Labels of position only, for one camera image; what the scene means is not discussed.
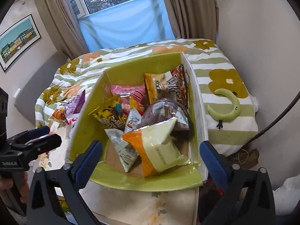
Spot orange white chip bag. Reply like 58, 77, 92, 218
48, 107, 67, 125

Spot red white cartoon bag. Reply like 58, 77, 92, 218
66, 113, 80, 139

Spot purple snack bag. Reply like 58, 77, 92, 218
64, 90, 86, 115

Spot yellow gold snack bag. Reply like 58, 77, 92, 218
89, 94, 127, 131

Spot white triangular snack bag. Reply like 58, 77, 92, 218
105, 108, 141, 173

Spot pink marshmallow snack bag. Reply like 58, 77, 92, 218
110, 84, 146, 115

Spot orange pale green bag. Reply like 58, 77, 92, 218
122, 117, 190, 177

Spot green cardboard box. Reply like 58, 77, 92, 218
66, 53, 208, 192

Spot dark purple bread pack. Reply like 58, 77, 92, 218
137, 98, 189, 131

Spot yellow brown snack bag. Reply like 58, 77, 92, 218
144, 64, 188, 108

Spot person's left hand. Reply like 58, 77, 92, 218
0, 172, 30, 204

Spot floral tablecloth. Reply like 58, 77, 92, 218
32, 121, 200, 225

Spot floral striped green quilt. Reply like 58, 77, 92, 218
34, 39, 258, 155

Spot green banana plush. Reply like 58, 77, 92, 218
206, 88, 241, 130

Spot framed town picture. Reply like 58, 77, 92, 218
1, 14, 41, 72

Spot left beige curtain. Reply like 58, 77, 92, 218
34, 0, 89, 59

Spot beige curtain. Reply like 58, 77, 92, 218
34, 0, 89, 59
164, 0, 219, 41

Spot blue window cloth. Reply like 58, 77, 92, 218
78, 0, 174, 52

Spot right beige curtain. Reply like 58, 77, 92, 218
164, 0, 219, 41

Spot black cable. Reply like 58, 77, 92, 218
247, 96, 300, 143

